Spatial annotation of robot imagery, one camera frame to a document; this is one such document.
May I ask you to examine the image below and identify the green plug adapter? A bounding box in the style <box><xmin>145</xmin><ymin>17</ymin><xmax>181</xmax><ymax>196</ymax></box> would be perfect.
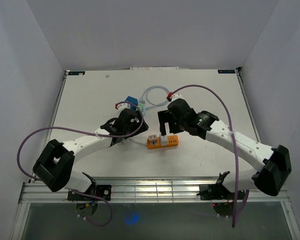
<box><xmin>138</xmin><ymin>103</ymin><xmax>144</xmax><ymax>111</ymax></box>

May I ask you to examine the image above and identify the blue cube socket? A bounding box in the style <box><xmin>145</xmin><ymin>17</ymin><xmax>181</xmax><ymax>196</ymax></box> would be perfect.
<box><xmin>125</xmin><ymin>96</ymin><xmax>139</xmax><ymax>111</ymax></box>

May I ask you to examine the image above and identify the round light blue power strip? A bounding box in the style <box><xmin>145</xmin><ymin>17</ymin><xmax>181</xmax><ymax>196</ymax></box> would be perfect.
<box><xmin>138</xmin><ymin>85</ymin><xmax>170</xmax><ymax>116</ymax></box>

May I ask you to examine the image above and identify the white charger block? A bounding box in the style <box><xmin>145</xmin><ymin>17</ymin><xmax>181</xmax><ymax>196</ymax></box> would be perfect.
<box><xmin>160</xmin><ymin>135</ymin><xmax>168</xmax><ymax>146</ymax></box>

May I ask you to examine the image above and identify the orange power strip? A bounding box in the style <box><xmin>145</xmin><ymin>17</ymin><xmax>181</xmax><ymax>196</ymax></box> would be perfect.
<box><xmin>146</xmin><ymin>134</ymin><xmax>179</xmax><ymax>150</ymax></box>

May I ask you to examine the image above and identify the brown pink plug adapter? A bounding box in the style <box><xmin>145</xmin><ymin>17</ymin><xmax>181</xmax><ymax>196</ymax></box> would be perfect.
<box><xmin>148</xmin><ymin>134</ymin><xmax>158</xmax><ymax>145</ymax></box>

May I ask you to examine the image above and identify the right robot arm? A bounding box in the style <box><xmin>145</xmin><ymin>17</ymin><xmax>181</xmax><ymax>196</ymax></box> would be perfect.
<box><xmin>157</xmin><ymin>98</ymin><xmax>292</xmax><ymax>200</ymax></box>

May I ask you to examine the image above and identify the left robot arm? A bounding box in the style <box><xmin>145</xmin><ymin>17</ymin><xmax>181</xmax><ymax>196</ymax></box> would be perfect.
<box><xmin>33</xmin><ymin>108</ymin><xmax>149</xmax><ymax>200</ymax></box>

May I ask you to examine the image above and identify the white table board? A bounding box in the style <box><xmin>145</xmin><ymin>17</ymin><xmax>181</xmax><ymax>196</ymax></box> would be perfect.
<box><xmin>50</xmin><ymin>69</ymin><xmax>258</xmax><ymax>178</ymax></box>

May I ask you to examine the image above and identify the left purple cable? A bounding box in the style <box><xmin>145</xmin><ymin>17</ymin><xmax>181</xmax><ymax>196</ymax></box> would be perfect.
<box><xmin>16</xmin><ymin>101</ymin><xmax>145</xmax><ymax>227</ymax></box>

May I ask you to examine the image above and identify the purple cable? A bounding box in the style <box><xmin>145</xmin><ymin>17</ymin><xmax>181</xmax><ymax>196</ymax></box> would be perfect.
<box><xmin>169</xmin><ymin>84</ymin><xmax>250</xmax><ymax>228</ymax></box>
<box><xmin>16</xmin><ymin>101</ymin><xmax>145</xmax><ymax>227</ymax></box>

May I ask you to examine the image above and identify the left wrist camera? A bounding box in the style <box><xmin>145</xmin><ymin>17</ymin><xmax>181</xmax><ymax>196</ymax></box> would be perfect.
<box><xmin>115</xmin><ymin>101</ymin><xmax>131</xmax><ymax>111</ymax></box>

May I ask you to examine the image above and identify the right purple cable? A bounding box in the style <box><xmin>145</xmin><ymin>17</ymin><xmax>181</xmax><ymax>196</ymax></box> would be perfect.
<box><xmin>169</xmin><ymin>84</ymin><xmax>250</xmax><ymax>228</ymax></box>

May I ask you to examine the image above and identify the aluminium frame rail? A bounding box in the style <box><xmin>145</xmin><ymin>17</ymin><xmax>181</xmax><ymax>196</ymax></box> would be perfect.
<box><xmin>18</xmin><ymin>181</ymin><xmax>291</xmax><ymax>204</ymax></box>

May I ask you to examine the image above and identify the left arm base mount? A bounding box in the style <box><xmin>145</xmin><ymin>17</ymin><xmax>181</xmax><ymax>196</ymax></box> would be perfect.
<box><xmin>67</xmin><ymin>184</ymin><xmax>112</xmax><ymax>202</ymax></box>

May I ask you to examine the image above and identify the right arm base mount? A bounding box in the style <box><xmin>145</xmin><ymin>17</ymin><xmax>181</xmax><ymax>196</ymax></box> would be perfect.
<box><xmin>194</xmin><ymin>171</ymin><xmax>250</xmax><ymax>201</ymax></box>

